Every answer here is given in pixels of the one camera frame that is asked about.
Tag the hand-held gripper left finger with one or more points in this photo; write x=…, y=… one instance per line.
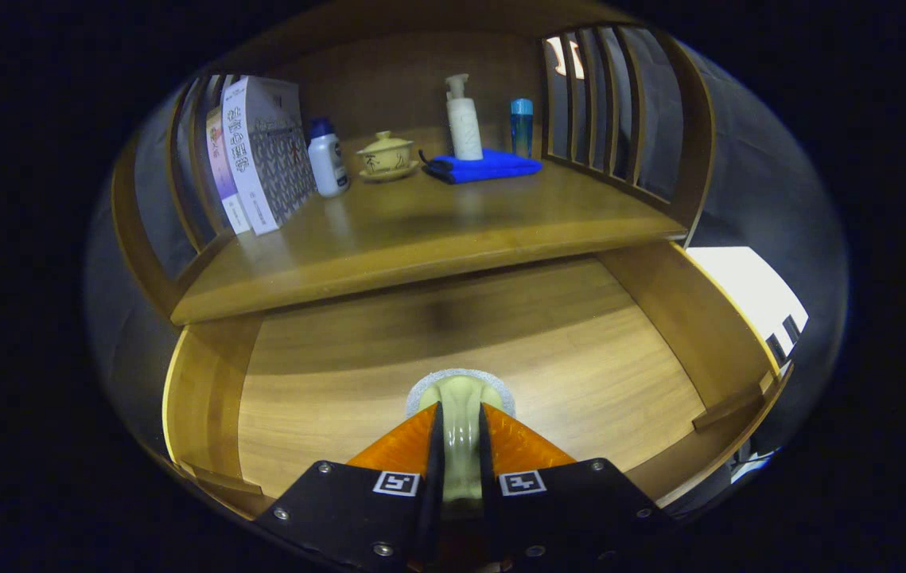
x=433, y=509

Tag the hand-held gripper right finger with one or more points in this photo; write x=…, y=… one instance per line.
x=488, y=509

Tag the green scrub brush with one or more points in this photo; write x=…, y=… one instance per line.
x=460, y=398

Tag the wooden drawer with black knob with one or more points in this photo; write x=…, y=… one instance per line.
x=421, y=342

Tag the wooden countertop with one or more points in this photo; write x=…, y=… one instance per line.
x=437, y=231

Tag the white storage unit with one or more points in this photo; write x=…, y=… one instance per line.
x=739, y=286

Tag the blue folded cloth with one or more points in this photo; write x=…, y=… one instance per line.
x=492, y=167

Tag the yellow lidded teacup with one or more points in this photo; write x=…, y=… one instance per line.
x=385, y=155

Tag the white bottle with blue cap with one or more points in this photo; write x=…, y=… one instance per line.
x=329, y=167

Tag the white pump bottle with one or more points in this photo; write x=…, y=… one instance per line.
x=464, y=127

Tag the large white book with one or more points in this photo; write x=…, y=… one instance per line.
x=278, y=151

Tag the purple book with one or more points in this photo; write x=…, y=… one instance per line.
x=222, y=175

